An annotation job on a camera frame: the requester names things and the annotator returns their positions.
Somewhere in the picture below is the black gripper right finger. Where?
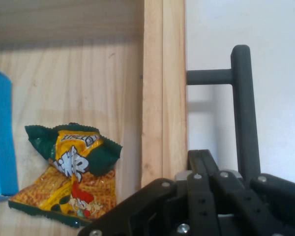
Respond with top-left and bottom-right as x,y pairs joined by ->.
202,149 -> 295,236

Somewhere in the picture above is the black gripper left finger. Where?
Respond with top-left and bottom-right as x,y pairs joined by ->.
77,149 -> 221,236

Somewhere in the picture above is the yellow green snack bag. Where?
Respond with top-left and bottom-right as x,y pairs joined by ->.
7,122 -> 123,229

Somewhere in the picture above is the light wooden drawer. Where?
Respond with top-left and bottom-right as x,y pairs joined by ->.
0,0 -> 189,236

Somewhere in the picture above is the blue cardboard box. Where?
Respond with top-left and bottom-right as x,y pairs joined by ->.
0,69 -> 20,203

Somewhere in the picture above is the black drawer handle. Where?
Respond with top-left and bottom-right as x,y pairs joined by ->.
186,44 -> 261,182

